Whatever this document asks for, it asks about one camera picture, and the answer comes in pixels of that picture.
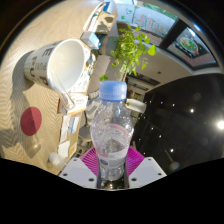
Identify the white printed booklet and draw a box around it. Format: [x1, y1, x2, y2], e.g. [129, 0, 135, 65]
[59, 114, 81, 144]

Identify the window with colourful stickers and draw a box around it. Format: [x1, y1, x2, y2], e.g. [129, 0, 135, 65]
[116, 1, 218, 69]

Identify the green potted plant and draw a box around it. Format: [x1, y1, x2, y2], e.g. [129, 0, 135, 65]
[98, 24, 158, 114]

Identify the flat round red coaster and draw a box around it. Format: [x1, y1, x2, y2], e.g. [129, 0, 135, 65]
[19, 106, 43, 137]

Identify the blue white card box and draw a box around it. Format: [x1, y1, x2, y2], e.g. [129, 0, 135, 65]
[101, 0, 116, 14]

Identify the clear blue-capped water bottle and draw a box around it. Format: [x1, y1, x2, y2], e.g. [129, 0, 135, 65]
[89, 80, 135, 182]

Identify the small light blue box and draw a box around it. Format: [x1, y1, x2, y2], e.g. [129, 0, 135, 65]
[79, 30, 101, 50]

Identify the cream tissue box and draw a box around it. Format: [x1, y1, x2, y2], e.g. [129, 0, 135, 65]
[58, 93, 89, 117]

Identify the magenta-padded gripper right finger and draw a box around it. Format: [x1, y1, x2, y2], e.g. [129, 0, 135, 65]
[125, 146, 167, 190]

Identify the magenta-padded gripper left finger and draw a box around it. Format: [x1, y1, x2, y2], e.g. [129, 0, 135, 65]
[59, 147, 101, 190]

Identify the group of ceiling lights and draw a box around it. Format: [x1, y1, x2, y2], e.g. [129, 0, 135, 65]
[148, 106, 224, 154]

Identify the white printed mug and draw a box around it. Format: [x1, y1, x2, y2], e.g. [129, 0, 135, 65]
[23, 38, 87, 109]

